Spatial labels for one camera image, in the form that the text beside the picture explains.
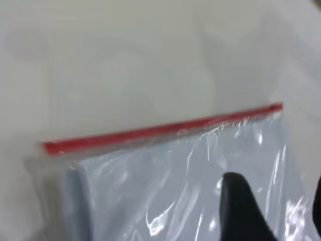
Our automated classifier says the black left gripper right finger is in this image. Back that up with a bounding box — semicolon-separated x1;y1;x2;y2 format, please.
311;175;321;241

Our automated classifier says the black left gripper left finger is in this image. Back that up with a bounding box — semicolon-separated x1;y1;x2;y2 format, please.
219;172;279;241

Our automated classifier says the clear plastic bag red zipper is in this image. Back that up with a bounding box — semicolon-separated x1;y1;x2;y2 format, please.
24;101;321;241

